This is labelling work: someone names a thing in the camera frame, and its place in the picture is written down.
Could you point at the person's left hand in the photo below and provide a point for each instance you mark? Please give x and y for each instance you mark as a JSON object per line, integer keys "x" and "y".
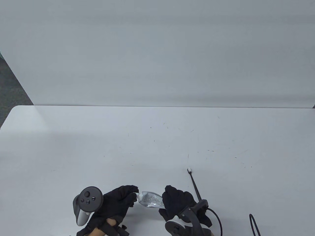
{"x": 115, "y": 201}

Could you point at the person's right hand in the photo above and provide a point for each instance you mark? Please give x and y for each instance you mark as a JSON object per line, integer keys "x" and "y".
{"x": 176, "y": 199}

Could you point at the black toothbrush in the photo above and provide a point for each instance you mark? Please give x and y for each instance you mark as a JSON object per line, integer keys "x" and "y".
{"x": 195, "y": 188}

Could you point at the white toothpaste tube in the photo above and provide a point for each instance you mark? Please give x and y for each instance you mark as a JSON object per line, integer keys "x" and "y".
{"x": 150, "y": 199}

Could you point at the person's left forearm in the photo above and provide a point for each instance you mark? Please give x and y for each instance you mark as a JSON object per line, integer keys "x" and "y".
{"x": 98, "y": 232}

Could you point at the grey handheld controller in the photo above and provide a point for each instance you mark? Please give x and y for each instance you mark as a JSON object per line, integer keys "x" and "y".
{"x": 88, "y": 199}
{"x": 177, "y": 227}

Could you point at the white partition board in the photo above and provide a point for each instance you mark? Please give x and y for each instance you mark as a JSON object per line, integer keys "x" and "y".
{"x": 157, "y": 49}

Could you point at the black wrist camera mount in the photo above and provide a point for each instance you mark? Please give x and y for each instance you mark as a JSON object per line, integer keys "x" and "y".
{"x": 118, "y": 229}

